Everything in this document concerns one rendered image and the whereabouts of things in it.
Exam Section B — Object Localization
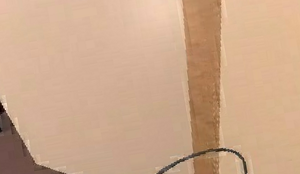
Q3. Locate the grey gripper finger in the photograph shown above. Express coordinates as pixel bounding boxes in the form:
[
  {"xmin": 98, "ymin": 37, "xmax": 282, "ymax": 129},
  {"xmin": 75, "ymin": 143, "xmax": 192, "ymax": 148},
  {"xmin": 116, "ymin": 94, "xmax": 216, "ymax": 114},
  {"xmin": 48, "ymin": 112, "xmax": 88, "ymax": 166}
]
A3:
[{"xmin": 130, "ymin": 142, "xmax": 250, "ymax": 174}]

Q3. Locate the brown wooden door frame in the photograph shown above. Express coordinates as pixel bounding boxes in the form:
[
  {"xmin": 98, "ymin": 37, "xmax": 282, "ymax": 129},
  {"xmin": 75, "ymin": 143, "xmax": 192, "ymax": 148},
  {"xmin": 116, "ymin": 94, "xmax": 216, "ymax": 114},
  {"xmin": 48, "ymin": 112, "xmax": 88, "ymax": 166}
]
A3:
[{"xmin": 163, "ymin": 0, "xmax": 259, "ymax": 174}]

